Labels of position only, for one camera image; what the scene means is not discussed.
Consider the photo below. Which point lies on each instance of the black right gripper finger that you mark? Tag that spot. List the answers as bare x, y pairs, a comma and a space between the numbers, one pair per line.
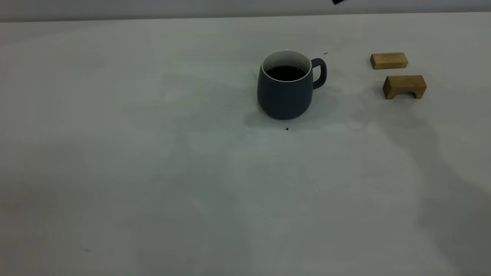
338, 1

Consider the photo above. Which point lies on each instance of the dark grey ceramic mug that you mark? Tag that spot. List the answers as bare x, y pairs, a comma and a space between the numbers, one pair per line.
285, 97

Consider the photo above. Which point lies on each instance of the arched wooden block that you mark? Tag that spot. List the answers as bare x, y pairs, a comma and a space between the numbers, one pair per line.
402, 82

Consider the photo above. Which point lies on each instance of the flat rectangular wooden block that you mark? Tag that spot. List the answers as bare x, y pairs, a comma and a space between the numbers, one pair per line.
388, 60

